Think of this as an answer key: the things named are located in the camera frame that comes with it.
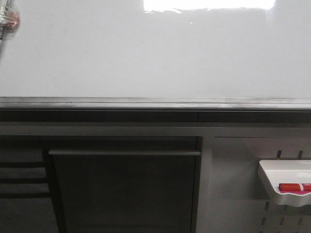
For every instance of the white whiteboard surface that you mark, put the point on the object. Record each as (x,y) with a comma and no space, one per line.
(158,54)

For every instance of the pink marker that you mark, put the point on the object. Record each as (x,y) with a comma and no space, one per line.
(296,192)

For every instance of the silver drawer handle bar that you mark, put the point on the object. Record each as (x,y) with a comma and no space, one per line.
(127,152)

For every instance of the red whiteboard marker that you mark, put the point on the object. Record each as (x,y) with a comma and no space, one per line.
(295,187)

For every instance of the white pegboard panel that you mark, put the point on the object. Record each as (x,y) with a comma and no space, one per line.
(239,202)

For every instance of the black whiteboard marker with tape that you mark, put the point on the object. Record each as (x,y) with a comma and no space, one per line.
(9,19)

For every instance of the white wavy-edged tray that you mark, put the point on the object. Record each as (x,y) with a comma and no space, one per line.
(274,172)

